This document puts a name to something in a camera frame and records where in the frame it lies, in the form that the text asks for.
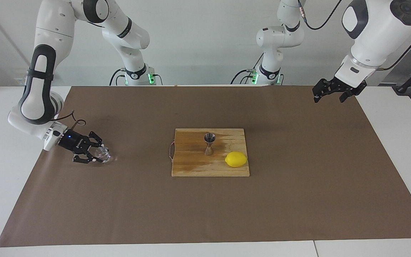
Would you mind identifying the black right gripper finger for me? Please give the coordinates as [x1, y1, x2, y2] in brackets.
[72, 152, 107, 165]
[86, 131, 105, 147]

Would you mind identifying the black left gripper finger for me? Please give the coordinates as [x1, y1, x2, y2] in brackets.
[339, 92, 359, 103]
[313, 79, 335, 103]

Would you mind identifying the small clear glass cup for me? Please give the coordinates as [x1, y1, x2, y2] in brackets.
[93, 146, 111, 164]

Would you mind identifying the steel double jigger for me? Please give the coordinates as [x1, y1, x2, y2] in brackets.
[204, 133, 216, 156]

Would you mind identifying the brown paper table mat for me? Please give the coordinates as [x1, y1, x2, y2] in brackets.
[0, 85, 411, 247]

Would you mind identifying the wooden cutting board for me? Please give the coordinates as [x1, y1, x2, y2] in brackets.
[168, 128, 250, 177]

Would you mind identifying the yellow lemon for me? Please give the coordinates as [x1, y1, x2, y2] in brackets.
[225, 151, 248, 168]

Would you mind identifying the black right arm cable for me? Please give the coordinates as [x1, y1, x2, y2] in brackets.
[53, 110, 86, 132]

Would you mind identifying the black right base cable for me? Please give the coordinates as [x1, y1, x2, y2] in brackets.
[109, 69, 127, 86]

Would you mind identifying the black base cable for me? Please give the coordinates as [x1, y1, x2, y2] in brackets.
[109, 69, 127, 86]
[230, 54, 263, 85]

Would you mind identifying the black left base cable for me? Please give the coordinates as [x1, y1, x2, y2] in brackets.
[230, 54, 263, 85]

